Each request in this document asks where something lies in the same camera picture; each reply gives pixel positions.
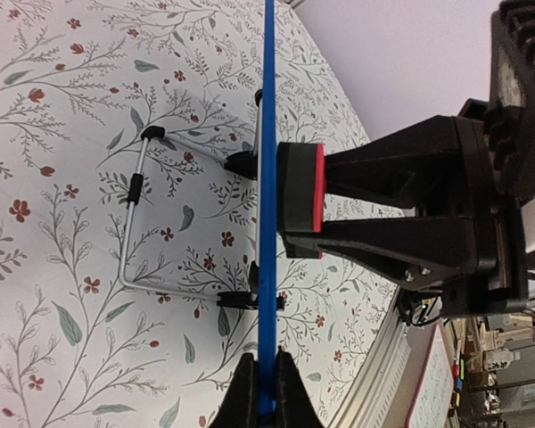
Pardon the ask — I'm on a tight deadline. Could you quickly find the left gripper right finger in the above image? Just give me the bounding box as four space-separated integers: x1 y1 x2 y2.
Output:
267 350 324 428

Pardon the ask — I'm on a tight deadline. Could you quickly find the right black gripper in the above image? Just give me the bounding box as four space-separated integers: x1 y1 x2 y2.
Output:
284 98 531 317

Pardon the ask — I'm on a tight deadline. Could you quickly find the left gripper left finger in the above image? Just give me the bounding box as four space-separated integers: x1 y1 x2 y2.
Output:
210 353 260 428

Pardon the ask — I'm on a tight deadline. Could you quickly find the small blue-framed whiteboard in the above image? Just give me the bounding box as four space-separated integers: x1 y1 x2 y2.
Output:
258 1 277 427

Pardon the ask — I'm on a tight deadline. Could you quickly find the red whiteboard eraser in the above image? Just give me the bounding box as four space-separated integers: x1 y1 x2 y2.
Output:
277 143 326 259

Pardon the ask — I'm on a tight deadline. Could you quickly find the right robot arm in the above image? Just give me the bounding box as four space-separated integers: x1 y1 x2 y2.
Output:
278 1 535 318

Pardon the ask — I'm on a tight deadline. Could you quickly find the background whiteboard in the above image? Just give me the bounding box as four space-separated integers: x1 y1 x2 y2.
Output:
406 325 454 428

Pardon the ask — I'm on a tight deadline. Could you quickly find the front aluminium rail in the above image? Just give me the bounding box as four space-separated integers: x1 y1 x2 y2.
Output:
329 291 411 428

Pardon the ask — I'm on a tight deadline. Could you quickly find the wire whiteboard stand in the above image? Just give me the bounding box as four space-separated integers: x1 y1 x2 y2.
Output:
119 88 286 311

